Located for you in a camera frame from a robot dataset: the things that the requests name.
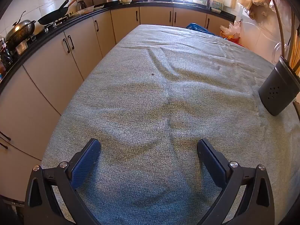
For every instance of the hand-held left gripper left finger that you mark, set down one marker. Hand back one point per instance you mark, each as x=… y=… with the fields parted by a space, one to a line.
x=85 y=161

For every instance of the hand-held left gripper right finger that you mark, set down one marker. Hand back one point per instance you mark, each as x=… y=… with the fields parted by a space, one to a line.
x=212 y=161

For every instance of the dark grey chopstick holder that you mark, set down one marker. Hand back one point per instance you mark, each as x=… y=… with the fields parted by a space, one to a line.
x=276 y=91

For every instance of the bundle of wooden chopsticks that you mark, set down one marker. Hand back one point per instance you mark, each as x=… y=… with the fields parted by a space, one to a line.
x=294 y=51

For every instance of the grey-green table cloth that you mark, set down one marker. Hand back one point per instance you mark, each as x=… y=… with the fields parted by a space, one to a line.
x=152 y=98

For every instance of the beige lower kitchen cabinets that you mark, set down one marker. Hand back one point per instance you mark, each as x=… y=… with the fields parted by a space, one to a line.
x=46 y=70

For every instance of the black smartphone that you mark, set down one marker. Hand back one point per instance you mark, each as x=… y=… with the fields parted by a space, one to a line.
x=297 y=109

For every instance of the small red plastic basket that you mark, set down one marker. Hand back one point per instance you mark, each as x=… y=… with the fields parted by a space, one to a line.
x=235 y=40

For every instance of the clear glass pitcher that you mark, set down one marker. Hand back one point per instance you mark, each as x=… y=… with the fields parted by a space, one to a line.
x=276 y=49

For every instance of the seasoning bottles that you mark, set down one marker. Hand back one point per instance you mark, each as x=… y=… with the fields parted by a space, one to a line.
x=5 y=56

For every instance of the white plastic bags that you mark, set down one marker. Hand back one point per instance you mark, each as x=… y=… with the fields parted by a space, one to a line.
x=230 y=28

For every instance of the blue plastic bag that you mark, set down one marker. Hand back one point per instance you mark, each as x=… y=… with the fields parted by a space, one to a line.
x=196 y=27

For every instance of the black gas stove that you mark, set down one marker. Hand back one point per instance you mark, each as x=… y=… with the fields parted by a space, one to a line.
x=56 y=24

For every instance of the steel wok with lid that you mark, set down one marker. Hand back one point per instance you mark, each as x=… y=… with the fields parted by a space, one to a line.
x=21 y=29

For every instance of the black frying pan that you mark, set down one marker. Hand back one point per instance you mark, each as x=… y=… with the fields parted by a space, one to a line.
x=52 y=16

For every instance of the steel kettle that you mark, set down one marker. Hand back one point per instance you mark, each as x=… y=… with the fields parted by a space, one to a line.
x=81 y=4

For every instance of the white detergent bottle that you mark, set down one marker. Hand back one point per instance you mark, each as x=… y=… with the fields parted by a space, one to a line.
x=218 y=3

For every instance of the small white bowl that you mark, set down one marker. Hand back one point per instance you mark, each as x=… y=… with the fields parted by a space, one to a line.
x=126 y=1

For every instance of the black kitchen countertop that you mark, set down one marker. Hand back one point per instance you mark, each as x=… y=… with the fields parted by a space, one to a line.
x=150 y=4

